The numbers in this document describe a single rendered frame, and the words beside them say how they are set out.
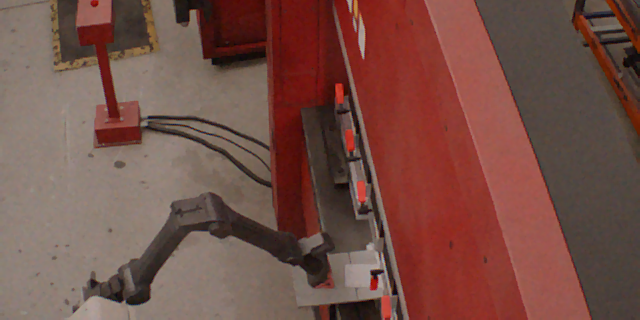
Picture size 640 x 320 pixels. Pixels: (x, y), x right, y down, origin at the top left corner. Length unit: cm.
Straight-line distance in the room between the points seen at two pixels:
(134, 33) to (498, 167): 391
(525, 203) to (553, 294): 17
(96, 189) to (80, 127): 43
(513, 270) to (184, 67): 377
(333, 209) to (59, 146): 191
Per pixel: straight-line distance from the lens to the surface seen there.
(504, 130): 156
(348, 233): 316
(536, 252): 141
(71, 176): 459
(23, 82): 513
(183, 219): 235
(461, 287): 178
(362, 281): 290
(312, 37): 330
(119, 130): 460
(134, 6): 542
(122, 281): 263
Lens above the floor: 342
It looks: 48 degrees down
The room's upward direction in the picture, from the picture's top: 1 degrees clockwise
